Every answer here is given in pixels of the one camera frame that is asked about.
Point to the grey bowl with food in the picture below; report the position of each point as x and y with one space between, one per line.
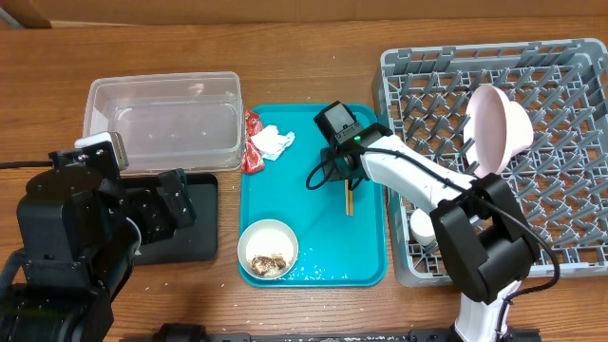
267 250

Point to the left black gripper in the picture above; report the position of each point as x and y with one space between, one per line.
160 222

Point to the white tissue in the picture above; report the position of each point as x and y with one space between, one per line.
270 143

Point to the red snack wrapper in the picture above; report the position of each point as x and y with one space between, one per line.
252 161

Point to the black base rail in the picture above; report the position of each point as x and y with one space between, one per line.
191 333

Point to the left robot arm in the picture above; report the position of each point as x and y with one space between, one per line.
83 232

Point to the wooden chopstick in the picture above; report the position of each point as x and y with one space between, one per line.
352 197
348 198

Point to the black plastic tray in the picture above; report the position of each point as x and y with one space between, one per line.
199 242

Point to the teal serving tray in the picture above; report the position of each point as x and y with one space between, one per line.
335 250

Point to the grey dishwasher rack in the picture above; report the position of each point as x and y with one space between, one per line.
560 181

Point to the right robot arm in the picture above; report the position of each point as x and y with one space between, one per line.
485 242

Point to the white cup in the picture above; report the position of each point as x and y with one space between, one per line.
421 227

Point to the clear plastic bin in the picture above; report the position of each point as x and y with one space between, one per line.
193 121

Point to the pink bowl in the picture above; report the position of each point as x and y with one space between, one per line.
498 128

